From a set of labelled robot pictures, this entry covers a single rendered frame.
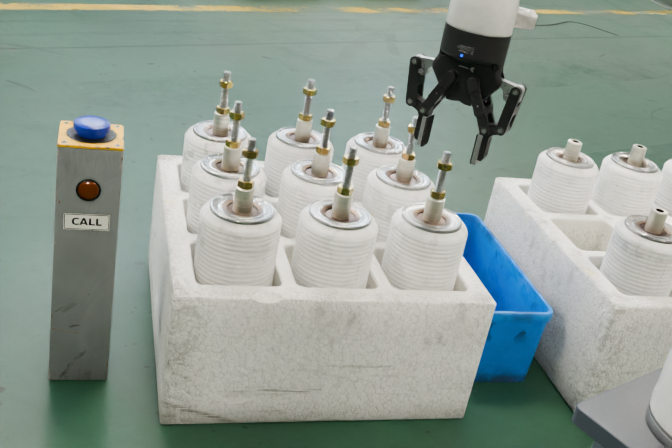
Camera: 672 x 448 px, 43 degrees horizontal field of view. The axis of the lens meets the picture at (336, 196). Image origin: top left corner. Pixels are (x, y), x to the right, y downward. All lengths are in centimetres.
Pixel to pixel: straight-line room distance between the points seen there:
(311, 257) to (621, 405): 42
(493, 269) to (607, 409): 66
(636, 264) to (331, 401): 44
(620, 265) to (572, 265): 7
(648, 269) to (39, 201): 97
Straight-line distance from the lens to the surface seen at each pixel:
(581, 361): 122
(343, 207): 100
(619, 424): 71
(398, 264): 105
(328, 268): 100
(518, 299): 129
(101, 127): 97
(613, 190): 143
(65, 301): 105
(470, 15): 95
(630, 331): 119
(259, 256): 98
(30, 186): 159
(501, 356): 122
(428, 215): 105
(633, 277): 120
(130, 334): 120
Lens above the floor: 69
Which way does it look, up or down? 24 degrees down
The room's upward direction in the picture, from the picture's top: 11 degrees clockwise
